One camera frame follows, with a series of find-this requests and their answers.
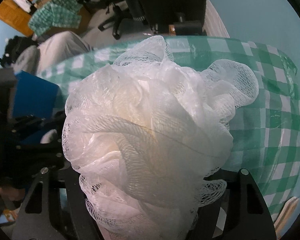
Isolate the blue cardboard box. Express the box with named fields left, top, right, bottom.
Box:
left=11, top=70, right=61, bottom=144

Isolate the black backpack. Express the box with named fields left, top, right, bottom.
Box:
left=1, top=36, right=38, bottom=67

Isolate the wooden wardrobe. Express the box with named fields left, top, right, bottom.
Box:
left=0, top=0, right=39, bottom=36

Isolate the black office chair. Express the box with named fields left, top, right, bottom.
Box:
left=77, top=0, right=146, bottom=40

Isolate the white mesh bath loofah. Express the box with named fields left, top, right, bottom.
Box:
left=62, top=36, right=258, bottom=239

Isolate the grey covered bed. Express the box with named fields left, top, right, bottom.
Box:
left=11, top=31, right=93, bottom=75

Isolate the green white checkered tablecloth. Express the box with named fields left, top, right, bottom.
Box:
left=39, top=37, right=300, bottom=219

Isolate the black device on wooden box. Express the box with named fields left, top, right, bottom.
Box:
left=168, top=12, right=206, bottom=36

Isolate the large black cabinet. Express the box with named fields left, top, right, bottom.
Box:
left=139, top=0, right=206, bottom=34

